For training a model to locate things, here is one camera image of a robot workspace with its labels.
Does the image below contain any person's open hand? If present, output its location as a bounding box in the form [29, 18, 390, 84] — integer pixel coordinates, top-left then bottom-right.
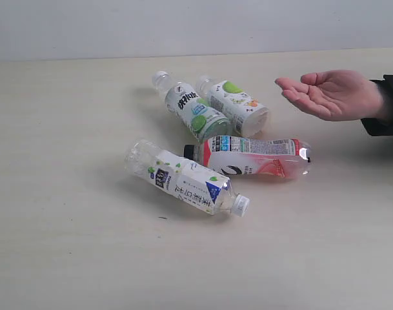
[275, 70, 383, 121]

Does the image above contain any pink label black-cap bottle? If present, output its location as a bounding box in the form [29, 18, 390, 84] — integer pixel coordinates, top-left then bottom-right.
[183, 136, 311, 179]

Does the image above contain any lime label clear bottle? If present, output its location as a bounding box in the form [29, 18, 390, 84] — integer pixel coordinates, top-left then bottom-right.
[152, 71, 232, 142]

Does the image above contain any white tea label bottle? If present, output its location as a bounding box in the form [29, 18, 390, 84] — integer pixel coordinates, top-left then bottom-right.
[125, 139, 250, 217]

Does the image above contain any black sleeved forearm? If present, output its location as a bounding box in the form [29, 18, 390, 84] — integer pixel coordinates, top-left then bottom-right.
[361, 75, 393, 136]

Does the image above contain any white fruit label bottle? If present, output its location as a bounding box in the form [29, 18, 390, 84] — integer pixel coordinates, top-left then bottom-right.
[196, 76, 268, 138]

